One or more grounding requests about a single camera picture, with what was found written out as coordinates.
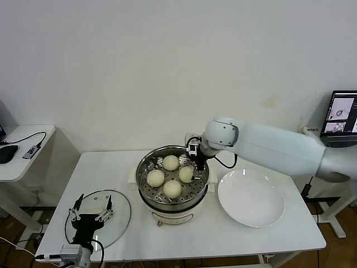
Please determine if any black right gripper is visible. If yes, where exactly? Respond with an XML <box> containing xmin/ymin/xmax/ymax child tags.
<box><xmin>185</xmin><ymin>133</ymin><xmax>208</xmax><ymax>181</ymax></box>

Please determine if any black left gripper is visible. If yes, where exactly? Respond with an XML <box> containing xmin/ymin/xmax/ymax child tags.
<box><xmin>67</xmin><ymin>193</ymin><xmax>115</xmax><ymax>246</ymax></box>

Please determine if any white steamed baozi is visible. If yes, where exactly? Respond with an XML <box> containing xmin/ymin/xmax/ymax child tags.
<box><xmin>162</xmin><ymin>155</ymin><xmax>180</xmax><ymax>171</ymax></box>
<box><xmin>178</xmin><ymin>166</ymin><xmax>195</xmax><ymax>184</ymax></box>
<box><xmin>163</xmin><ymin>180</ymin><xmax>182</xmax><ymax>199</ymax></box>
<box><xmin>146</xmin><ymin>169</ymin><xmax>165</xmax><ymax>188</ymax></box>

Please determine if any round glass pot lid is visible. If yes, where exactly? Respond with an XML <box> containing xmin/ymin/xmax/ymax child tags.
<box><xmin>65</xmin><ymin>189</ymin><xmax>132</xmax><ymax>253</ymax></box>

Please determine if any steel perforated steamer basket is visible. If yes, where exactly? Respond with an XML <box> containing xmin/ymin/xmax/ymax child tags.
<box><xmin>136</xmin><ymin>145</ymin><xmax>209</xmax><ymax>207</ymax></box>

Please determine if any white electric cooker base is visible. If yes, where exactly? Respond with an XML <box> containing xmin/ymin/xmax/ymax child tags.
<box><xmin>127</xmin><ymin>166</ymin><xmax>218</xmax><ymax>227</ymax></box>

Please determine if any round white plate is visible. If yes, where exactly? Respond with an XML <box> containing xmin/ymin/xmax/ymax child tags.
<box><xmin>216</xmin><ymin>169</ymin><xmax>286</xmax><ymax>229</ymax></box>

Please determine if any white floor power strip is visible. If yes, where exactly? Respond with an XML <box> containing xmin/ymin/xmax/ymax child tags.
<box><xmin>15</xmin><ymin>233</ymin><xmax>44</xmax><ymax>251</ymax></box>

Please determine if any grey usb hub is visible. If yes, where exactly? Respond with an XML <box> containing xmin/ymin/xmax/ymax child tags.
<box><xmin>22</xmin><ymin>145</ymin><xmax>40</xmax><ymax>161</ymax></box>

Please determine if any white side table with mouse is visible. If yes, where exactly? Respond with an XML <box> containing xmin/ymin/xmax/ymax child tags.
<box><xmin>0</xmin><ymin>125</ymin><xmax>58</xmax><ymax>232</ymax></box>

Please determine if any black computer mouse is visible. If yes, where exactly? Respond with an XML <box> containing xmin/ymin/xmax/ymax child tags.
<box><xmin>0</xmin><ymin>145</ymin><xmax>19</xmax><ymax>165</ymax></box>

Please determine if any grey open laptop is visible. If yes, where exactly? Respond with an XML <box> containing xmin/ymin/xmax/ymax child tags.
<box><xmin>320</xmin><ymin>89</ymin><xmax>357</xmax><ymax>148</ymax></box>

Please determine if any white side table with sticker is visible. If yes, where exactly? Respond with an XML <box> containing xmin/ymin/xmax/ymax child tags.
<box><xmin>302</xmin><ymin>127</ymin><xmax>357</xmax><ymax>240</ymax></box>

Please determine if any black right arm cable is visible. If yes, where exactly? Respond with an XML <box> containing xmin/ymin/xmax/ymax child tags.
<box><xmin>213</xmin><ymin>152</ymin><xmax>238</xmax><ymax>169</ymax></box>

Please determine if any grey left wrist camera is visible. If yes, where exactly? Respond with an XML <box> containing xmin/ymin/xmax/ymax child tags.
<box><xmin>60</xmin><ymin>245</ymin><xmax>84</xmax><ymax>262</ymax></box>

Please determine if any black usb hub cable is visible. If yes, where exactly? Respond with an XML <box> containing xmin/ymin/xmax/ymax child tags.
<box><xmin>0</xmin><ymin>132</ymin><xmax>47</xmax><ymax>150</ymax></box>

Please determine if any black power adapter cable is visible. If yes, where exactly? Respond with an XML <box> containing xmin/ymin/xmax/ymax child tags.
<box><xmin>300</xmin><ymin>175</ymin><xmax>321</xmax><ymax>224</ymax></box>

